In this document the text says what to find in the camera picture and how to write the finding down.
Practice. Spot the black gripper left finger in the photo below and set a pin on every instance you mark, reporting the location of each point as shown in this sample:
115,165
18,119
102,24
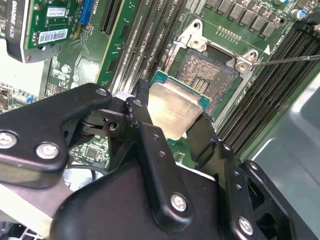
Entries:
37,127

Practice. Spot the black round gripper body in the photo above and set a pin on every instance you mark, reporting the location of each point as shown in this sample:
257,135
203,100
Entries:
112,212

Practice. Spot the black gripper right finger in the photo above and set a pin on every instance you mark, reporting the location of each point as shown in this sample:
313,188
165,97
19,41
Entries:
238,202

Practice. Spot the silver-topped CPU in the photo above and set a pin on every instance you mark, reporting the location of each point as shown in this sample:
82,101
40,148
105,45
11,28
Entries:
172,110

